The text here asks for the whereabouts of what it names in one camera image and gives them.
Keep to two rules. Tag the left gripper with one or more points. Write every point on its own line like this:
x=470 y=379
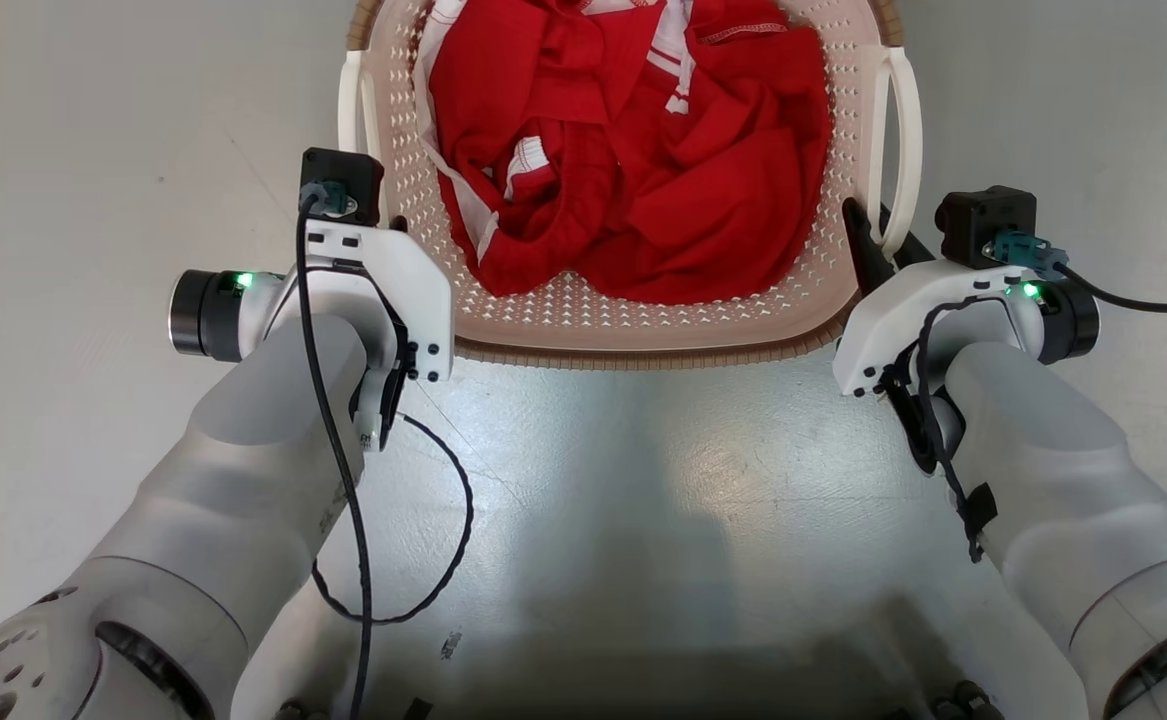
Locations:
x=403 y=290

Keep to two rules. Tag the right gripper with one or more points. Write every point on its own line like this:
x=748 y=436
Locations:
x=903 y=310

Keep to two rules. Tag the beige perforated laundry basket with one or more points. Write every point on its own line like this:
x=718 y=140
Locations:
x=643 y=320

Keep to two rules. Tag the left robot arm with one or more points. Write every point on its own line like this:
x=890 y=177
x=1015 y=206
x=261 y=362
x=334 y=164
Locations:
x=193 y=500

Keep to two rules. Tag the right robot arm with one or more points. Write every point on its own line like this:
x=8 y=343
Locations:
x=1063 y=480

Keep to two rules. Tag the red and white garment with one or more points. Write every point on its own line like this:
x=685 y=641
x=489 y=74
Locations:
x=703 y=200

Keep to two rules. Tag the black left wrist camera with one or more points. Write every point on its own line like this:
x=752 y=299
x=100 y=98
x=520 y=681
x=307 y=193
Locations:
x=343 y=170

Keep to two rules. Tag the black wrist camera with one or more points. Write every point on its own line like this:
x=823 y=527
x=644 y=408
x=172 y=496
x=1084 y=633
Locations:
x=983 y=220
x=343 y=170

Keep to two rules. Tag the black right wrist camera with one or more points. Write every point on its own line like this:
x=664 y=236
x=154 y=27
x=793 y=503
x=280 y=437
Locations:
x=983 y=220

